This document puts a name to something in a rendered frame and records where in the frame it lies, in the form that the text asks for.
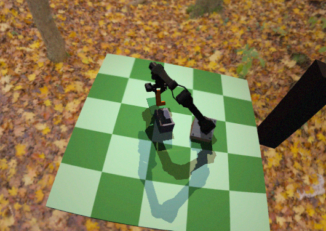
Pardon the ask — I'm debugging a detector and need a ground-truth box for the orange l-shaped part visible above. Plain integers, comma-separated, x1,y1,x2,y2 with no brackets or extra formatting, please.
155,90,165,106

